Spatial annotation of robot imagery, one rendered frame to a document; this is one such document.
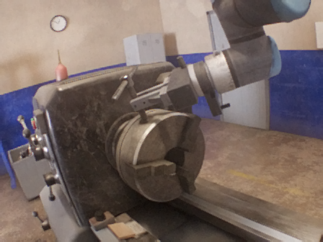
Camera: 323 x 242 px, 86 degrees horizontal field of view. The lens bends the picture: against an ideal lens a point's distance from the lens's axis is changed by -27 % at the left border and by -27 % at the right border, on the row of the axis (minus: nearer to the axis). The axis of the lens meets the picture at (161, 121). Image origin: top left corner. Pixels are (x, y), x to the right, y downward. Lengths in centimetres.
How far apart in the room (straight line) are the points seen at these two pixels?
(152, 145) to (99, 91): 24
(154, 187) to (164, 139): 13
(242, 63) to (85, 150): 50
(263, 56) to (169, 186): 41
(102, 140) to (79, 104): 14
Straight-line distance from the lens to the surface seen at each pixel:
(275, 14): 34
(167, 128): 56
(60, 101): 64
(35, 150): 85
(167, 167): 53
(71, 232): 86
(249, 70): 46
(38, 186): 283
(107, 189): 76
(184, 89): 44
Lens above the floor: 136
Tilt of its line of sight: 16 degrees down
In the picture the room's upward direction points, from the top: 8 degrees counter-clockwise
